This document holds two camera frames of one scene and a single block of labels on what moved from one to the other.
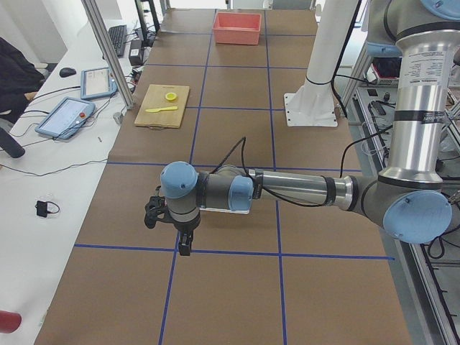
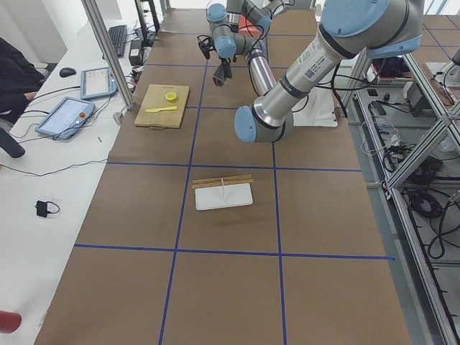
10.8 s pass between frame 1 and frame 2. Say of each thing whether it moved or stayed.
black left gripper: moved
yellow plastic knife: stayed
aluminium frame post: stayed
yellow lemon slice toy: stayed
